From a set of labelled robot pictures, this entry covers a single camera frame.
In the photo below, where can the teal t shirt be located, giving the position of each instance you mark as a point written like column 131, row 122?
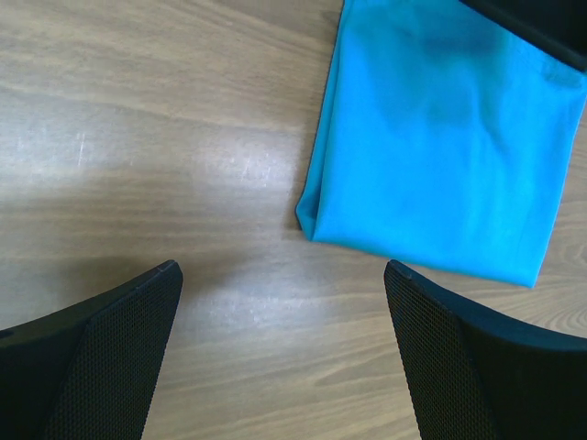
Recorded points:
column 444, row 141

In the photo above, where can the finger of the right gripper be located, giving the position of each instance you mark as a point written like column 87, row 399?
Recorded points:
column 558, row 27

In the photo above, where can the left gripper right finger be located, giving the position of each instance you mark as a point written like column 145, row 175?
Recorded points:
column 474, row 373

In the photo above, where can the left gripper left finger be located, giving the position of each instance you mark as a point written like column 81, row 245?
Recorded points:
column 89, row 371

